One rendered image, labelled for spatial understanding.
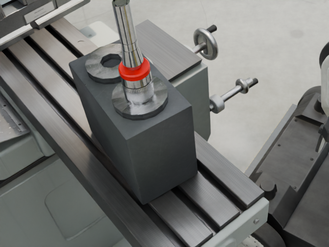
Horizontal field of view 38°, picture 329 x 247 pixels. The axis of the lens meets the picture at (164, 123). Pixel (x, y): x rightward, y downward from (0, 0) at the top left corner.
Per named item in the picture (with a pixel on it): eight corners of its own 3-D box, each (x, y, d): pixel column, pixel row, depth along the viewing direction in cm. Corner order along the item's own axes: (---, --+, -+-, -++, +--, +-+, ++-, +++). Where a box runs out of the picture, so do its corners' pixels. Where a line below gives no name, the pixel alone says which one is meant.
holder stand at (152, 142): (141, 104, 101) (125, 29, 86) (199, 173, 88) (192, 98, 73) (90, 130, 98) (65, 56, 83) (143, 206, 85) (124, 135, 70)
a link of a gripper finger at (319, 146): (324, 144, 93) (331, 124, 88) (317, 155, 91) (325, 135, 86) (316, 140, 93) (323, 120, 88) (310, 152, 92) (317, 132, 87)
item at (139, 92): (135, 80, 77) (131, 56, 73) (159, 89, 75) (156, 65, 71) (119, 98, 75) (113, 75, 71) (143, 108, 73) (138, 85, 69)
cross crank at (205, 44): (204, 43, 168) (203, 16, 159) (227, 60, 161) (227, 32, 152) (169, 65, 162) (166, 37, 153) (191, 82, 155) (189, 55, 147)
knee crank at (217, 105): (250, 78, 167) (250, 65, 162) (262, 86, 163) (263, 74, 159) (202, 110, 159) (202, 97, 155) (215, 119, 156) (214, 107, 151)
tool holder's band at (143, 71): (131, 56, 73) (129, 51, 73) (156, 65, 71) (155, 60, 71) (113, 75, 71) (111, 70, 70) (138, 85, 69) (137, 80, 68)
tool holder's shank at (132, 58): (131, 56, 72) (118, -8, 63) (148, 61, 71) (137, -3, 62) (119, 68, 70) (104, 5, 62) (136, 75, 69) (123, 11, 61)
